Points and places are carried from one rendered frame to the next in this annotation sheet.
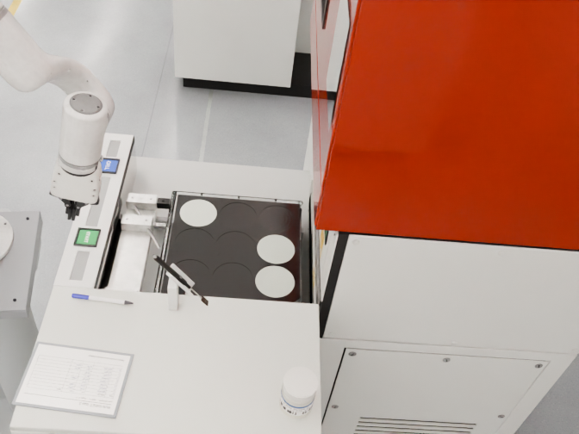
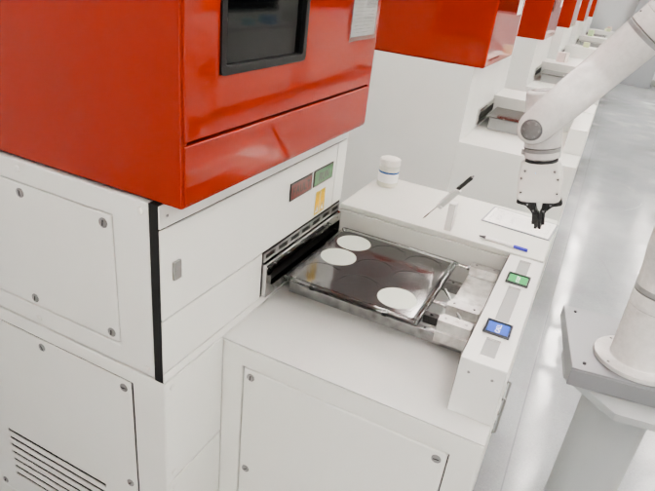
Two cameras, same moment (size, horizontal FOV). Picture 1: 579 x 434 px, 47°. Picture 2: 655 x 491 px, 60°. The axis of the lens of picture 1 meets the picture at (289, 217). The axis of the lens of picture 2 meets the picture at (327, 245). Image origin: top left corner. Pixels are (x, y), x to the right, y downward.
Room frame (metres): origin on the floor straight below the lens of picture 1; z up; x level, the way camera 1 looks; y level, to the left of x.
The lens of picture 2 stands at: (2.38, 0.68, 1.63)
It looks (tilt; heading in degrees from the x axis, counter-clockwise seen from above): 27 degrees down; 209
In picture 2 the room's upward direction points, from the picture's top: 7 degrees clockwise
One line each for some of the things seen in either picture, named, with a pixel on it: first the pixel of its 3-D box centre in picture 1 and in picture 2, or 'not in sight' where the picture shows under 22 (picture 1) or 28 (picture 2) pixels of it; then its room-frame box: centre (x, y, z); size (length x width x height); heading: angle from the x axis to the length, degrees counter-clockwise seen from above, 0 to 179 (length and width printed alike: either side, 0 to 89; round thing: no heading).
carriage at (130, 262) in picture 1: (133, 251); (468, 307); (1.08, 0.39, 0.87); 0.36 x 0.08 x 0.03; 6
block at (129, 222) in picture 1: (137, 222); (463, 311); (1.16, 0.40, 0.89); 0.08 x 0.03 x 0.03; 96
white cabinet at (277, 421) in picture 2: not in sight; (392, 402); (1.03, 0.23, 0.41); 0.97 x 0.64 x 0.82; 6
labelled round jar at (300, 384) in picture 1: (298, 393); (388, 171); (0.67, -0.07, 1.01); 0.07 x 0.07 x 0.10
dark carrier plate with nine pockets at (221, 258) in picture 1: (235, 246); (373, 269); (1.12, 0.13, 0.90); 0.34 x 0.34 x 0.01; 6
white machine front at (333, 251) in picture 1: (323, 170); (270, 229); (1.34, -0.07, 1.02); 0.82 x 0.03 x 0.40; 6
